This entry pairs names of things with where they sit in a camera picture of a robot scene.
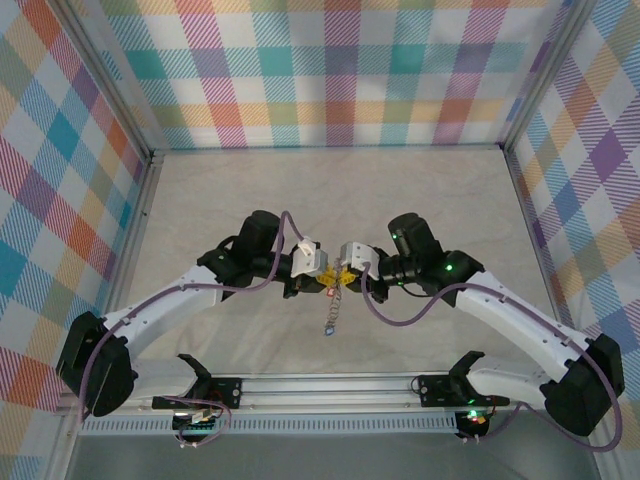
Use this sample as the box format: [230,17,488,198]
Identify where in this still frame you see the aluminium frame post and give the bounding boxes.
[54,0,156,161]
[498,0,601,154]

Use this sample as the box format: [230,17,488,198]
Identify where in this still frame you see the left aluminium frame post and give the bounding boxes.
[54,0,156,161]

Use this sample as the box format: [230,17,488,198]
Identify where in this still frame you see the right aluminium frame post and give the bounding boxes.
[498,0,601,154]

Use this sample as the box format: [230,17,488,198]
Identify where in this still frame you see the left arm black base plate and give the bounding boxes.
[152,378,244,410]

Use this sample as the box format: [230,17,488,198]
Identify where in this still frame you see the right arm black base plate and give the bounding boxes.
[418,373,511,408]

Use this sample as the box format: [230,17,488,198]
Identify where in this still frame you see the slotted grey cable duct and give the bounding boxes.
[79,418,460,437]

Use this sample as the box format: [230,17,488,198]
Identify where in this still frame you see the aluminium mounting rail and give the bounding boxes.
[55,372,605,416]

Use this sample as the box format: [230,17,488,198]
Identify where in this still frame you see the left aluminium side rail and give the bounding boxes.
[47,152,167,480]

